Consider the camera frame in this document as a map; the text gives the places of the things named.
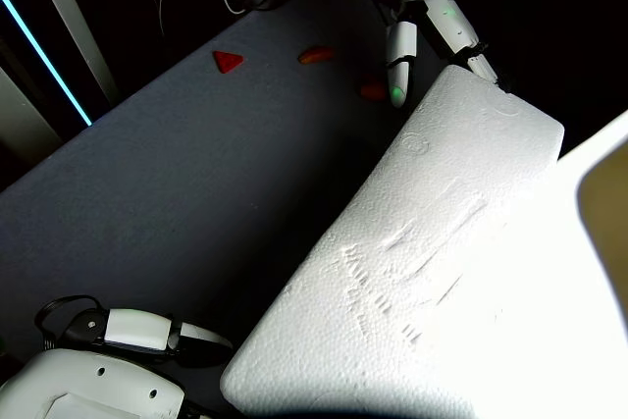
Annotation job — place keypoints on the large white robot shell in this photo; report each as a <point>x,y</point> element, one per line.
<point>564,316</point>

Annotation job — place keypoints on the grey table cloth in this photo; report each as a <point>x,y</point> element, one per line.
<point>172,169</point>

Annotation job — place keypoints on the orange toy carrot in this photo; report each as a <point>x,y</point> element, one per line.
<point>316,55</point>

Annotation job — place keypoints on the red triangle toy block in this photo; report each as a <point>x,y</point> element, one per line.
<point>226,62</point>

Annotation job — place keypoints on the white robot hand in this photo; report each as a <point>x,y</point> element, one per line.
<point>88,384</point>
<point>451,21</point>

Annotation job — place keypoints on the white styrofoam lid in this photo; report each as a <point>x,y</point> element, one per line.
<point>417,242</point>

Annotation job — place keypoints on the beige panel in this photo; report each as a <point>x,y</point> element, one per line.
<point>19,115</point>

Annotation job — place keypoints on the red-orange toy piece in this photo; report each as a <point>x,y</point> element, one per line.
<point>374,91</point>

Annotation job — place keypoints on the white frame post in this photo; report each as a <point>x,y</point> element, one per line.
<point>73,7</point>

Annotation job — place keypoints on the cyan light strip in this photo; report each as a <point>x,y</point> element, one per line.
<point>44,53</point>

